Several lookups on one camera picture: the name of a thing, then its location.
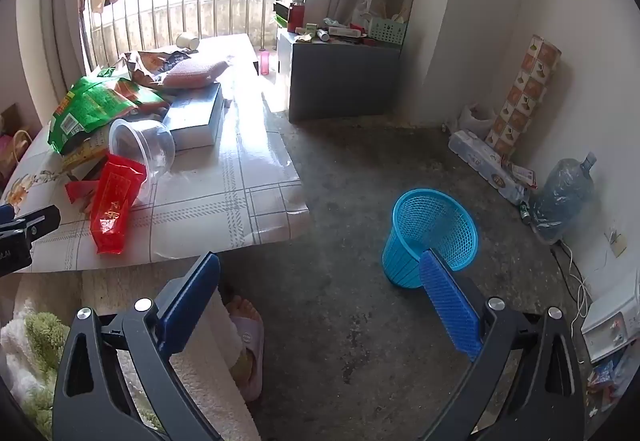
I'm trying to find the lilac slipper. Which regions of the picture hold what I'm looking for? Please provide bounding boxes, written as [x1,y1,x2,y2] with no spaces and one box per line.
[222,298,266,403]

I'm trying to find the patterned tile stack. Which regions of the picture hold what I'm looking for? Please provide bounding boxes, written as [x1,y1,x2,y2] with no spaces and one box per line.
[486,35,562,159]

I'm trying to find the orange blue chips bag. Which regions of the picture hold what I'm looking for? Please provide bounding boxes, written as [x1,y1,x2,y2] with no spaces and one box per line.
[117,48,193,86]

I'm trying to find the cream fluffy cloth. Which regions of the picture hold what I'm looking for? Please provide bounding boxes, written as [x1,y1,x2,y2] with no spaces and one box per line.
[167,291,263,441]

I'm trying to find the green snack bag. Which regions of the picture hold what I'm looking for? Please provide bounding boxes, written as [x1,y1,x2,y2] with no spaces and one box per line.
[47,76,168,154]

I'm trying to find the white cable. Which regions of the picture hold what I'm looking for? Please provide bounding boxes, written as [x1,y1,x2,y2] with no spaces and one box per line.
[550,241,593,322]

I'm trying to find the yellow green snack packet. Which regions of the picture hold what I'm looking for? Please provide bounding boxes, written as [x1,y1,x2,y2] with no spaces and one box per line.
[62,130,113,168]

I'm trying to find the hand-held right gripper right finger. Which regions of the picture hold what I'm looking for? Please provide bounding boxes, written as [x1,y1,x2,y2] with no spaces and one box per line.
[419,248,590,441]

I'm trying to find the green plastic basket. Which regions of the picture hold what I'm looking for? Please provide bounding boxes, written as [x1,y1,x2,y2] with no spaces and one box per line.
[366,16,408,46]

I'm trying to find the grey curtain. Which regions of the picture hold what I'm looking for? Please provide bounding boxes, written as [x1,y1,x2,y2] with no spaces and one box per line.
[17,0,91,122]

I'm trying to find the red snack packet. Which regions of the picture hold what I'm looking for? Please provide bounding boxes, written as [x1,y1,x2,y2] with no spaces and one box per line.
[90,153,149,256]

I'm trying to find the grey cabinet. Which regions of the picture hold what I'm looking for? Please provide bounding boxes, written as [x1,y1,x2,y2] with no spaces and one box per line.
[287,28,403,123]

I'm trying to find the white green fluffy cloth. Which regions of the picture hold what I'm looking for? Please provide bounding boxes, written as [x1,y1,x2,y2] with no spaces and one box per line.
[0,298,68,427]

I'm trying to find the white appliance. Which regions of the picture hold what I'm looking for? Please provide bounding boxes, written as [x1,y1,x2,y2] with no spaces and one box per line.
[580,271,640,364]

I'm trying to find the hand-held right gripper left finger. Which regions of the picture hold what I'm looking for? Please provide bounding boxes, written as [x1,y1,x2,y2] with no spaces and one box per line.
[51,251,223,441]

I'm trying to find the wicker basket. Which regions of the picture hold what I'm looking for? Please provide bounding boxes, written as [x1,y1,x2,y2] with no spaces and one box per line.
[0,103,33,182]

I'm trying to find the person's foot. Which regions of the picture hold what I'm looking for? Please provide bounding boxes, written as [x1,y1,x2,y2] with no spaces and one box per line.
[225,296,258,374]

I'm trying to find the white plastic bag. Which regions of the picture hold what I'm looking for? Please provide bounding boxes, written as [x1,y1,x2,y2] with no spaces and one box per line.
[457,103,496,136]
[352,0,376,24]

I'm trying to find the red white leaflet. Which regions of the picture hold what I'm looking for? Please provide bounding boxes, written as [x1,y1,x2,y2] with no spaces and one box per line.
[502,161,538,189]

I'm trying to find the toilet paper pack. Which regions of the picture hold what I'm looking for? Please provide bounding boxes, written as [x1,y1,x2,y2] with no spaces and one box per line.
[448,130,526,206]

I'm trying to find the white cabinet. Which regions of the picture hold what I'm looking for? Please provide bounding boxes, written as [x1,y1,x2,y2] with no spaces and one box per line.
[276,28,296,74]

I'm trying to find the blue mesh wastebasket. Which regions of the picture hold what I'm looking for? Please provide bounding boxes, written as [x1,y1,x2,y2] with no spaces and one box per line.
[382,188,479,289]

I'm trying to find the clear plastic container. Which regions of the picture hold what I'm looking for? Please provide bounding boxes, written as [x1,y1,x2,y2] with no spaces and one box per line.
[108,118,177,186]

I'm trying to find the small red wrapper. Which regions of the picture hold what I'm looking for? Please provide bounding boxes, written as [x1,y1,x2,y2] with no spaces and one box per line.
[66,166,106,212]

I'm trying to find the blue red floor packets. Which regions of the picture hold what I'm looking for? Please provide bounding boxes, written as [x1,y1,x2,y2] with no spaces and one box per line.
[585,351,636,417]

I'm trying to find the wall socket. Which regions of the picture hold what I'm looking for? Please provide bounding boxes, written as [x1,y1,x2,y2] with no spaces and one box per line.
[605,228,628,258]

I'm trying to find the red thermos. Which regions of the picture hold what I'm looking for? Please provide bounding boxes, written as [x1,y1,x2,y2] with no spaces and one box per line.
[287,0,307,34]

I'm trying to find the clear blue water jug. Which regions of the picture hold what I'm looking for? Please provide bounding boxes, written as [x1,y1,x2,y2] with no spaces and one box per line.
[530,152,598,244]

